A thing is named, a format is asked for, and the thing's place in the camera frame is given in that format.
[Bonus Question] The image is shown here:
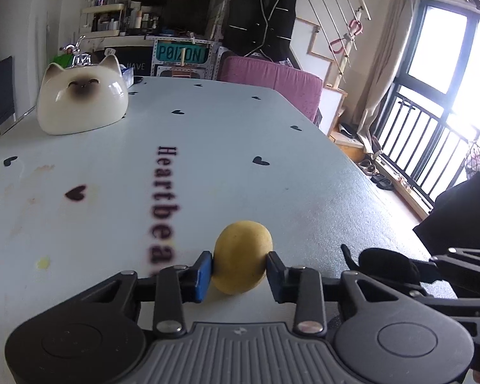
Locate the yellow soft sponge ball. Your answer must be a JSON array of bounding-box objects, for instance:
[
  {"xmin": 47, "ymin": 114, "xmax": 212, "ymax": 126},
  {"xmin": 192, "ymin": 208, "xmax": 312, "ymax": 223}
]
[{"xmin": 212, "ymin": 220, "xmax": 273, "ymax": 296}]

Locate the black fabric scrunchie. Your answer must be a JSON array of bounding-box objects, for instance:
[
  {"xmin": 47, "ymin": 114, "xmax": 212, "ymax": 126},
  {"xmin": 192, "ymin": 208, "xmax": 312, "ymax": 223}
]
[{"xmin": 341, "ymin": 244, "xmax": 420, "ymax": 286}]

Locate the black chair at right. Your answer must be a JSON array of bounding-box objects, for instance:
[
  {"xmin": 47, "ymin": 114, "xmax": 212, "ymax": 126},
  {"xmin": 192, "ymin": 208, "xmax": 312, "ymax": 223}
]
[{"xmin": 413, "ymin": 172, "xmax": 480, "ymax": 256}]

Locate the pink upholstered chair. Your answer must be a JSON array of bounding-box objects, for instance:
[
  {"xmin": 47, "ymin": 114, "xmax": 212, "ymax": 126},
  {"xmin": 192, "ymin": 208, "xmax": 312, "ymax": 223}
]
[{"xmin": 218, "ymin": 56, "xmax": 323, "ymax": 121}]

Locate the white cat-shaped ceramic dish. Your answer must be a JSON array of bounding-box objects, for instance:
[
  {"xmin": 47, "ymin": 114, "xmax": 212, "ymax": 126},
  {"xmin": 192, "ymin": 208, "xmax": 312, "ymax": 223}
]
[{"xmin": 37, "ymin": 55, "xmax": 129, "ymax": 135}]

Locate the beige window curtain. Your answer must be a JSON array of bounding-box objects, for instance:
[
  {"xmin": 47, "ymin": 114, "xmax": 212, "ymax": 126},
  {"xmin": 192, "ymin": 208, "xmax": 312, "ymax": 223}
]
[{"xmin": 356, "ymin": 0, "xmax": 415, "ymax": 154}]

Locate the teal poizon sign box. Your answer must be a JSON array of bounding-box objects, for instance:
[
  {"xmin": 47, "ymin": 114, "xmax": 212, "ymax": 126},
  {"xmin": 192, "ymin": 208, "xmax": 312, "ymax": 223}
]
[{"xmin": 150, "ymin": 36, "xmax": 221, "ymax": 80}]

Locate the white storage shelf rack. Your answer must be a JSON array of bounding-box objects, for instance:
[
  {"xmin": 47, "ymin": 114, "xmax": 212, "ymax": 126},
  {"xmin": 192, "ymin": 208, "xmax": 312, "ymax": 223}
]
[{"xmin": 79, "ymin": 4, "xmax": 124, "ymax": 39}]

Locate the black vest on hanger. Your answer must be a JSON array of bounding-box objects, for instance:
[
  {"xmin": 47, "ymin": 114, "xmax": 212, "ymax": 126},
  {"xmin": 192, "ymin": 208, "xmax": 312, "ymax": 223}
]
[{"xmin": 223, "ymin": 0, "xmax": 296, "ymax": 62}]

